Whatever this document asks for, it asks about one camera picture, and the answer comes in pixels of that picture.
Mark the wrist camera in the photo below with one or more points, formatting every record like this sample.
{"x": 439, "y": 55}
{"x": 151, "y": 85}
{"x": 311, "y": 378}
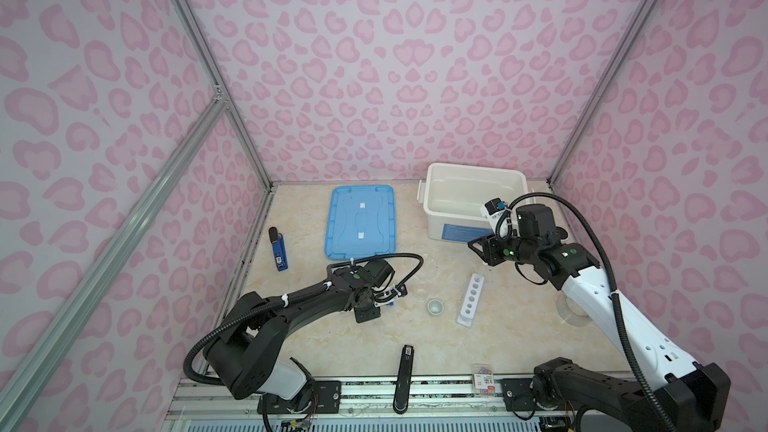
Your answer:
{"x": 396, "y": 292}
{"x": 495, "y": 212}

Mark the white plastic storage bin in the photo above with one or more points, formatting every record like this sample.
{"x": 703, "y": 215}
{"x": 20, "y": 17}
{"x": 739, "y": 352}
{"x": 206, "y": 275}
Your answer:
{"x": 453, "y": 198}

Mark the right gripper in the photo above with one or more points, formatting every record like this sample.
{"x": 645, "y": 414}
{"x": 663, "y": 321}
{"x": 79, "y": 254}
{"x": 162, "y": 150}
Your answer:
{"x": 489, "y": 251}

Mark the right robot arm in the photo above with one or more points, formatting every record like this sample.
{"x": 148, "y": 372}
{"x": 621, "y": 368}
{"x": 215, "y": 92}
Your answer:
{"x": 669, "y": 390}

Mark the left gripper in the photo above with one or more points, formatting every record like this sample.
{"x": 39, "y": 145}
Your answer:
{"x": 368, "y": 315}

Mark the clear glass petri dish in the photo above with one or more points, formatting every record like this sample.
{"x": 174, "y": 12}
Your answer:
{"x": 429, "y": 271}

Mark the black stapler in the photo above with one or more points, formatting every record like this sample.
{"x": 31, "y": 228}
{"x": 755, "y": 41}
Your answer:
{"x": 403, "y": 381}

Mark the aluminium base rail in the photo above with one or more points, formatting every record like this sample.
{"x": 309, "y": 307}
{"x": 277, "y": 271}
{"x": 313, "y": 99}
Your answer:
{"x": 365, "y": 403}

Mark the small white ceramic crucible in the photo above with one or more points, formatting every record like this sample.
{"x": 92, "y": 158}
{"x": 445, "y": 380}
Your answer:
{"x": 435, "y": 307}

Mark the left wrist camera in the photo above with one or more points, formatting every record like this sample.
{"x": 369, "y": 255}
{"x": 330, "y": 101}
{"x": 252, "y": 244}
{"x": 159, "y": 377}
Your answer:
{"x": 396, "y": 292}

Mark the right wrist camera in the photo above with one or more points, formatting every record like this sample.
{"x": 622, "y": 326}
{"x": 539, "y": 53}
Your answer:
{"x": 495, "y": 212}

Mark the white test tube rack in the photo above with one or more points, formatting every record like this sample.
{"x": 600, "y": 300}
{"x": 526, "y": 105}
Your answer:
{"x": 469, "y": 306}

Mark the staples box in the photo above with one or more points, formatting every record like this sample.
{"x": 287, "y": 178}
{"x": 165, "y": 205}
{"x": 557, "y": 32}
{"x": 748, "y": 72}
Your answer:
{"x": 483, "y": 380}

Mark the blue plastic bin lid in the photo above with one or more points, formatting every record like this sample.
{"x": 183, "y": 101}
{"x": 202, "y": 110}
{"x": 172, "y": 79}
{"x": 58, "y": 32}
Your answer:
{"x": 361, "y": 222}

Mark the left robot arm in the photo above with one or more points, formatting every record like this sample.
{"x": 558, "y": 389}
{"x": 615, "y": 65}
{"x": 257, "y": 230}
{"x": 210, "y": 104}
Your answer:
{"x": 242, "y": 353}

